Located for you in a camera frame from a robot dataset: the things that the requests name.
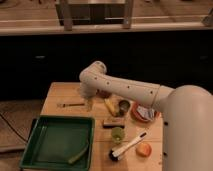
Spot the metal cup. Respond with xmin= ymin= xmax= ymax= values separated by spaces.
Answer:
xmin=118 ymin=100 xmax=130 ymax=117

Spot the green vegetable stalk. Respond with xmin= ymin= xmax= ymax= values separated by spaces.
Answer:
xmin=68 ymin=143 xmax=89 ymax=164

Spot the yellow banana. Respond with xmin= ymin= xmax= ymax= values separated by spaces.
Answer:
xmin=104 ymin=98 xmax=116 ymax=117

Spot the green plastic tray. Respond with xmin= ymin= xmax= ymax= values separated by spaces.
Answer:
xmin=20 ymin=116 xmax=95 ymax=171

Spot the orange fruit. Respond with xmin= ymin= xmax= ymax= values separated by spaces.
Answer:
xmin=136 ymin=142 xmax=152 ymax=157

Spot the white handled brush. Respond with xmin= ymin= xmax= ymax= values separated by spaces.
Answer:
xmin=109 ymin=132 xmax=147 ymax=162

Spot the wooden table frame background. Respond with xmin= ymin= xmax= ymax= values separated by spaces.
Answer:
xmin=54 ymin=0 xmax=134 ymax=31

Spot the green plastic cup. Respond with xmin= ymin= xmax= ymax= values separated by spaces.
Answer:
xmin=111 ymin=127 xmax=125 ymax=144

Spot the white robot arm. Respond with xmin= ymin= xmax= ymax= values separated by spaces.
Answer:
xmin=79 ymin=61 xmax=213 ymax=171

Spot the dark red bowl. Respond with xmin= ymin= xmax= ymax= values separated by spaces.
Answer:
xmin=97 ymin=90 xmax=112 ymax=98

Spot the black white eraser block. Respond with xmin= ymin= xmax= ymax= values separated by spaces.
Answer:
xmin=102 ymin=117 xmax=125 ymax=128

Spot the brown handled fork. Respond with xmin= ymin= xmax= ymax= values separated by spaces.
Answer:
xmin=57 ymin=103 xmax=85 ymax=108

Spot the black cable left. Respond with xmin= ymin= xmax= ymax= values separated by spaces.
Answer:
xmin=0 ymin=113 xmax=29 ymax=144

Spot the orange plate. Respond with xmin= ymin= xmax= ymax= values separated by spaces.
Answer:
xmin=130 ymin=102 xmax=160 ymax=123

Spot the grey crumpled cloth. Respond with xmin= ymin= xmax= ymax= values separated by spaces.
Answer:
xmin=136 ymin=106 xmax=155 ymax=121

